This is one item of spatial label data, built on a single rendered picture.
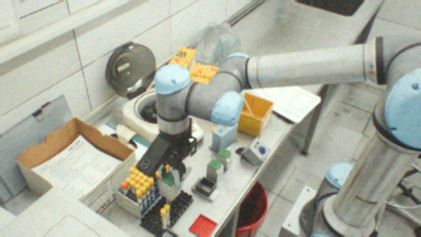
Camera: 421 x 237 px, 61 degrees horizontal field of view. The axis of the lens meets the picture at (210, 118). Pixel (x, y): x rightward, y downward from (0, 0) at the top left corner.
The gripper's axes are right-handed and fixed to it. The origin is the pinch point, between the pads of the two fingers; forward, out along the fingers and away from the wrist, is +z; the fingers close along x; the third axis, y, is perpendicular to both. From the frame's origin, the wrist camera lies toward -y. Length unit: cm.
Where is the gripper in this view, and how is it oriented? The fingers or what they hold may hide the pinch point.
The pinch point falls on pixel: (169, 182)
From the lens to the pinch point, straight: 100.7
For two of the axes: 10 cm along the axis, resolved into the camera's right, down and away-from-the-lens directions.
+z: -0.5, 7.4, 6.7
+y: 6.0, -5.1, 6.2
